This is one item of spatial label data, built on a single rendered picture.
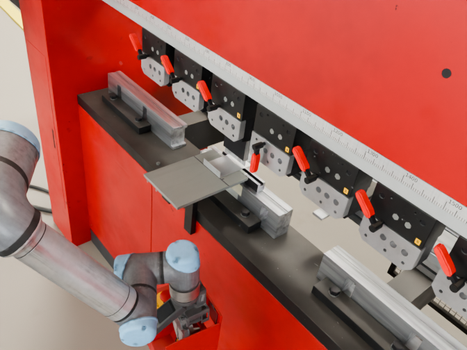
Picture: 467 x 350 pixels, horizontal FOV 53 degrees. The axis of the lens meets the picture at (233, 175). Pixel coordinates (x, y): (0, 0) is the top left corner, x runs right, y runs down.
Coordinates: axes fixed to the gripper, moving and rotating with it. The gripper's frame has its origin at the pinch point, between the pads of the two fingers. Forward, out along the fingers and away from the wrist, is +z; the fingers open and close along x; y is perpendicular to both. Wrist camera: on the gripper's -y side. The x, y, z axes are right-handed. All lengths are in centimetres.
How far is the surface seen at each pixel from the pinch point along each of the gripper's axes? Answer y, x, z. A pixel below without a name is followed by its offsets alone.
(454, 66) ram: 46, -21, -80
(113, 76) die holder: 23, 110, -22
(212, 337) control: 7.6, -4.9, -2.0
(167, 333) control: -1.6, 4.5, 2.2
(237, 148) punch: 37, 33, -30
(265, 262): 29.2, 3.2, -11.8
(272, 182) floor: 122, 121, 84
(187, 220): 18.9, 32.6, -7.9
